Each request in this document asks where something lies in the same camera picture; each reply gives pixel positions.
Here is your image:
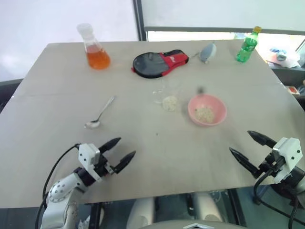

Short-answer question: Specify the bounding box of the pink bowl with grains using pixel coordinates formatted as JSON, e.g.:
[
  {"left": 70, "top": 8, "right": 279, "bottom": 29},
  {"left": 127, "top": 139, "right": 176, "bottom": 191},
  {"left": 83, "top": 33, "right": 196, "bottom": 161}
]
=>
[{"left": 187, "top": 94, "right": 227, "bottom": 126}]

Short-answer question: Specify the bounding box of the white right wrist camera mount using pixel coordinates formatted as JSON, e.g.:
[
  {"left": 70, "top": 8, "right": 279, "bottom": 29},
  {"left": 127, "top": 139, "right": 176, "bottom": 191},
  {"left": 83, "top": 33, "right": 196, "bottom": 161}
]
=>
[{"left": 272, "top": 137, "right": 303, "bottom": 185}]

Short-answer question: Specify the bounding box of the glass flask with orange liquid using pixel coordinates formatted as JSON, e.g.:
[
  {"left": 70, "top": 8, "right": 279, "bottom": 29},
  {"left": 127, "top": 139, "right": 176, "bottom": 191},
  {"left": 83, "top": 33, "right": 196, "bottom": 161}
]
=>
[{"left": 76, "top": 23, "right": 112, "bottom": 70}]

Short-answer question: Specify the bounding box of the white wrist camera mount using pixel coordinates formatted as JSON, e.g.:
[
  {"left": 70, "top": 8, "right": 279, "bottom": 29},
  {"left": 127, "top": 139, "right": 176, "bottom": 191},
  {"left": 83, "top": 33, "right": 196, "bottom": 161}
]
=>
[
  {"left": 272, "top": 137, "right": 303, "bottom": 185},
  {"left": 78, "top": 143, "right": 105, "bottom": 183}
]

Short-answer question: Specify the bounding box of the clear glass with grains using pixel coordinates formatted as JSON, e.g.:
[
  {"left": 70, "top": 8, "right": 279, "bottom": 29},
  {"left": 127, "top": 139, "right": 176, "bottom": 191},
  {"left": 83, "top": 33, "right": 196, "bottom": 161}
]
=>
[{"left": 152, "top": 78, "right": 184, "bottom": 113}]

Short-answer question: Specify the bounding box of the dark window frame post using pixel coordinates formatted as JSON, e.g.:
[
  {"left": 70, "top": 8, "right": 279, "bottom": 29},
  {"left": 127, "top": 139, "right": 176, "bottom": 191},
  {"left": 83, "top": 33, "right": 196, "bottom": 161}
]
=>
[{"left": 132, "top": 0, "right": 148, "bottom": 42}]

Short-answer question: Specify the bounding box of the green soda bottle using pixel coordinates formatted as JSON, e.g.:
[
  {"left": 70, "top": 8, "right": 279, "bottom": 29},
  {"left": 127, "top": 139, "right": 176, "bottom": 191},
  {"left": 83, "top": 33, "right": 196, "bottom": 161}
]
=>
[{"left": 236, "top": 26, "right": 262, "bottom": 63}]

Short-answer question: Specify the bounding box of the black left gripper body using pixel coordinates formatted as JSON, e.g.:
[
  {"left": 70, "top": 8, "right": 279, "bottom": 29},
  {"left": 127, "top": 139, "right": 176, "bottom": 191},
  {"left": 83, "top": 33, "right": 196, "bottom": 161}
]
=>
[{"left": 94, "top": 154, "right": 118, "bottom": 178}]

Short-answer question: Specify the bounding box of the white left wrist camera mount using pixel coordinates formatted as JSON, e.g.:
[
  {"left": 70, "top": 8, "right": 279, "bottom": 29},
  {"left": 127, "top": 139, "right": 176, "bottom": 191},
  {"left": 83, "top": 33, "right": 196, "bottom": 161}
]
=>
[{"left": 78, "top": 143, "right": 105, "bottom": 183}]

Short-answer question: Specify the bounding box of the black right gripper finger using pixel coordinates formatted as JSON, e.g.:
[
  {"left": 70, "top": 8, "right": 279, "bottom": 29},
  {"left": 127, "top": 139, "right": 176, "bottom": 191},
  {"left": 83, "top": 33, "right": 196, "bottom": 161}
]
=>
[
  {"left": 247, "top": 130, "right": 277, "bottom": 149},
  {"left": 229, "top": 147, "right": 260, "bottom": 177}
]

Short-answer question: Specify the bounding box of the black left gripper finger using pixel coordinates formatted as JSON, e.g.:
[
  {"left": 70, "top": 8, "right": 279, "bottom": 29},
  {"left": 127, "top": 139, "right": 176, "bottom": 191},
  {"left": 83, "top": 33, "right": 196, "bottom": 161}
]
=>
[
  {"left": 112, "top": 150, "right": 136, "bottom": 174},
  {"left": 98, "top": 137, "right": 122, "bottom": 154}
]

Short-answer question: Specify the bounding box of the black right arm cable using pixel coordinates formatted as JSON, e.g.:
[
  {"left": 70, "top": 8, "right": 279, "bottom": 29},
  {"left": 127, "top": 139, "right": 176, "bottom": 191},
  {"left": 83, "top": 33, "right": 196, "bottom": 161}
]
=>
[{"left": 253, "top": 168, "right": 300, "bottom": 229}]

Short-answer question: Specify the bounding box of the metal spoon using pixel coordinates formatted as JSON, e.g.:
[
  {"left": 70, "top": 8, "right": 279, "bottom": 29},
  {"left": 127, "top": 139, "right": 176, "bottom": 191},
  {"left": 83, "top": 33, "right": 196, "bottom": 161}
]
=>
[{"left": 83, "top": 95, "right": 116, "bottom": 130}]

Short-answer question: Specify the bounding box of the black red paddle case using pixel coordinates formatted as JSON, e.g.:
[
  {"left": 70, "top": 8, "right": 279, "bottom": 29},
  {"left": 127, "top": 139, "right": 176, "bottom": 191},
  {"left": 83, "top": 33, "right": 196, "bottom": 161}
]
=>
[{"left": 131, "top": 49, "right": 189, "bottom": 79}]

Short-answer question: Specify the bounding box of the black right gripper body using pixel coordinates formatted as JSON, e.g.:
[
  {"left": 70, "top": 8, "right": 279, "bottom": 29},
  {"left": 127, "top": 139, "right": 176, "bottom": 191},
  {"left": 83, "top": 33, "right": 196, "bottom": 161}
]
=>
[{"left": 253, "top": 147, "right": 286, "bottom": 179}]

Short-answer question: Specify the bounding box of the silver robot torso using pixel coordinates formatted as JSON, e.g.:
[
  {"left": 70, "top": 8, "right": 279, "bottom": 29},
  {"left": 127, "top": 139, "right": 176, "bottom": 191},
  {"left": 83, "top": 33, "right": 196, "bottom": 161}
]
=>
[{"left": 125, "top": 192, "right": 246, "bottom": 229}]

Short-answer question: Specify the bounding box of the grey blue computer mouse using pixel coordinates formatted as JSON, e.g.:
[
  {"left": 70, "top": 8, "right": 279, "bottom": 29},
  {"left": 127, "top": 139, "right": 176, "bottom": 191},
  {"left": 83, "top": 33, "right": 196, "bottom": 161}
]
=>
[{"left": 190, "top": 42, "right": 218, "bottom": 64}]

